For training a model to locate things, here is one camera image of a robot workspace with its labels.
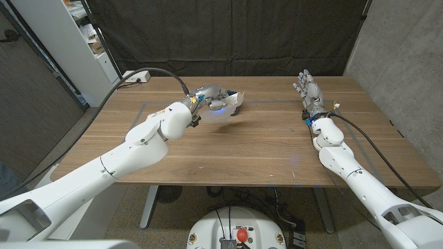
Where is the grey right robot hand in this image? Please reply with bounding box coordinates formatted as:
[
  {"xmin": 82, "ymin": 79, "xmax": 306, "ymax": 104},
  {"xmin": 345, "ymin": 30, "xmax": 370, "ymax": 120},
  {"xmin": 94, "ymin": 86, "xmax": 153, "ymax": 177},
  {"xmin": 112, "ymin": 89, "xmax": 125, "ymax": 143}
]
[{"xmin": 292, "ymin": 68, "xmax": 329, "ymax": 120}]

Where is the person's leg in jeans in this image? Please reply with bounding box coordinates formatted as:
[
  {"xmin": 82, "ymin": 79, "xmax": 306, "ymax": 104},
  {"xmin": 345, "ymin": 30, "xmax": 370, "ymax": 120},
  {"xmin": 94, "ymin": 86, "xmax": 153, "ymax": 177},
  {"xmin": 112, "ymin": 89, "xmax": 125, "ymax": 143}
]
[{"xmin": 0, "ymin": 162, "xmax": 21, "ymax": 198}]

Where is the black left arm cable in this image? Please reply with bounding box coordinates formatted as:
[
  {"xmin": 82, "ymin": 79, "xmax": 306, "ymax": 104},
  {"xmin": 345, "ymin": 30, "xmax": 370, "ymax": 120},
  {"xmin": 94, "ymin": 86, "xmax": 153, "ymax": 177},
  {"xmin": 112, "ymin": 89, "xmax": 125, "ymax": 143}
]
[{"xmin": 0, "ymin": 67, "xmax": 190, "ymax": 201}]

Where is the black floor power strip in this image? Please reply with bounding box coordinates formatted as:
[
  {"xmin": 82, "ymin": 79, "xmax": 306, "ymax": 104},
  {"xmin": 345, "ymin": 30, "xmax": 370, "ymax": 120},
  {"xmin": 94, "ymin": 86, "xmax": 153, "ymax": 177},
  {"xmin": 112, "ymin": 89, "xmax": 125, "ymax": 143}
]
[{"xmin": 289, "ymin": 221, "xmax": 307, "ymax": 249}]

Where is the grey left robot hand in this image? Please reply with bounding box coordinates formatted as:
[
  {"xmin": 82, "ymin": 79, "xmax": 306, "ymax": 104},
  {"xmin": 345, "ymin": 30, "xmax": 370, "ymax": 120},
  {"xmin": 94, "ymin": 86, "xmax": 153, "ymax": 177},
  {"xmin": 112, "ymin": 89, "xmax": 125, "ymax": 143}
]
[{"xmin": 185, "ymin": 84, "xmax": 239, "ymax": 120}]

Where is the cardboard box on shelf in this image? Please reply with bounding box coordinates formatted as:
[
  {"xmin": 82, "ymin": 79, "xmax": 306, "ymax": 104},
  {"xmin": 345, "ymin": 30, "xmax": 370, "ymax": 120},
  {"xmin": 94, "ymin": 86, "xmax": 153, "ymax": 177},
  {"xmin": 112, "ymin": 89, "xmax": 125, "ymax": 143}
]
[{"xmin": 88, "ymin": 39, "xmax": 105, "ymax": 55}]

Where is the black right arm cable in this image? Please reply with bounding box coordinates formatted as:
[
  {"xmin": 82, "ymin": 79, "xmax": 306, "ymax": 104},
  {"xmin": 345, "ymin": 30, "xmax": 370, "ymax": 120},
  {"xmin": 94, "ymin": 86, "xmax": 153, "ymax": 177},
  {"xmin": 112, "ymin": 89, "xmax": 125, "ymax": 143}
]
[{"xmin": 328, "ymin": 113, "xmax": 433, "ymax": 208}]

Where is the dark blue cup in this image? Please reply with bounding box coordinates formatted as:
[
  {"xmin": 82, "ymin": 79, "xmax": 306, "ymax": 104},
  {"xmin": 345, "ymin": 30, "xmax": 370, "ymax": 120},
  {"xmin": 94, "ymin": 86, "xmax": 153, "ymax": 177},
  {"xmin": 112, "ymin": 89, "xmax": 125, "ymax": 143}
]
[{"xmin": 226, "ymin": 90, "xmax": 242, "ymax": 117}]

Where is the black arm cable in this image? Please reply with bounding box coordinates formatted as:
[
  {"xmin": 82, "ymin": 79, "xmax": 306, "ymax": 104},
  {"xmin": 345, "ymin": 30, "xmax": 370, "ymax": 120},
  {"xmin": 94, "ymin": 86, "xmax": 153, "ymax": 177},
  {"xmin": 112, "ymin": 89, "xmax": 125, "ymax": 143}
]
[
  {"xmin": 0, "ymin": 67, "xmax": 190, "ymax": 201},
  {"xmin": 328, "ymin": 113, "xmax": 433, "ymax": 208}
]

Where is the black round floor disc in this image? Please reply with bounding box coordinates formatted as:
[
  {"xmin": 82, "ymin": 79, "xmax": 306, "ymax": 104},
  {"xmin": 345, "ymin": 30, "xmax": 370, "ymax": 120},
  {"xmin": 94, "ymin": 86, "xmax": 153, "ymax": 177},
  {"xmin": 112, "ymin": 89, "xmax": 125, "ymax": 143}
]
[{"xmin": 155, "ymin": 185, "xmax": 183, "ymax": 204}]

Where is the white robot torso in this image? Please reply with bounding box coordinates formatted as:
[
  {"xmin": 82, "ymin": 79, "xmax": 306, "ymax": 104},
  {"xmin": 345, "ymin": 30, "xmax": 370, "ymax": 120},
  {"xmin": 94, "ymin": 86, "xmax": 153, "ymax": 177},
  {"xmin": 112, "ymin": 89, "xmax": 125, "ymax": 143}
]
[{"xmin": 186, "ymin": 206, "xmax": 287, "ymax": 249}]

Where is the white shelf cabinet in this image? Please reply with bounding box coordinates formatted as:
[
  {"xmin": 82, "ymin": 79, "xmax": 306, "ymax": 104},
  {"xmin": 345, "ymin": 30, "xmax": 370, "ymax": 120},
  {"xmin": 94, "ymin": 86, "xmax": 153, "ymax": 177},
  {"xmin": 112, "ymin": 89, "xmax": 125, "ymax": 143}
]
[{"xmin": 10, "ymin": 0, "xmax": 122, "ymax": 108}]

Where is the black door handle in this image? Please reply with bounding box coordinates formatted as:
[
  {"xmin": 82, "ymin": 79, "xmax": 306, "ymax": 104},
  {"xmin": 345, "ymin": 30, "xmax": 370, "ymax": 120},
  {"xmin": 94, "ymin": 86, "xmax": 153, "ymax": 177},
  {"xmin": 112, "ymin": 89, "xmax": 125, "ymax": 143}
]
[{"xmin": 0, "ymin": 29, "xmax": 21, "ymax": 43}]

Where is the black backdrop curtain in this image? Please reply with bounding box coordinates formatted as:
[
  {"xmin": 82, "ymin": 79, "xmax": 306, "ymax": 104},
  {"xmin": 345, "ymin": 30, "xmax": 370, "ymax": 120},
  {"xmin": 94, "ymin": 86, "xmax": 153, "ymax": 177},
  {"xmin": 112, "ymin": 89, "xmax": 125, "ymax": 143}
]
[{"xmin": 84, "ymin": 0, "xmax": 370, "ymax": 77}]

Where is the black backdrop stand pole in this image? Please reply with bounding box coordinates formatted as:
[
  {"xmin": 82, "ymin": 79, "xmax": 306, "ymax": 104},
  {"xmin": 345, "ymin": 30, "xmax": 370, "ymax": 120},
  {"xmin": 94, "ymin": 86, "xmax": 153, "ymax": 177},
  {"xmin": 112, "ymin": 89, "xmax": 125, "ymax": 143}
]
[{"xmin": 81, "ymin": 0, "xmax": 125, "ymax": 84}]

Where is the white outlet box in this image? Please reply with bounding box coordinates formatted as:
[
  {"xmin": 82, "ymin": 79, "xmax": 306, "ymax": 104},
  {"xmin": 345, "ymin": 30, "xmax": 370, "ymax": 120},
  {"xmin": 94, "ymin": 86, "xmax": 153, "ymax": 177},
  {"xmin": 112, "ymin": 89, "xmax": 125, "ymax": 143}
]
[{"xmin": 123, "ymin": 70, "xmax": 152, "ymax": 84}]

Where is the grey table leg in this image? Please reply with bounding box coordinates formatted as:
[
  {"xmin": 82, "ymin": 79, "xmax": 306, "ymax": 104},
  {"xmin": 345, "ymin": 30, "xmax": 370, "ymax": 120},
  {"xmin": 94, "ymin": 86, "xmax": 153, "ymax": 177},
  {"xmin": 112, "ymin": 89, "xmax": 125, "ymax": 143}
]
[
  {"xmin": 139, "ymin": 185, "xmax": 159, "ymax": 230},
  {"xmin": 313, "ymin": 187, "xmax": 336, "ymax": 234}
]

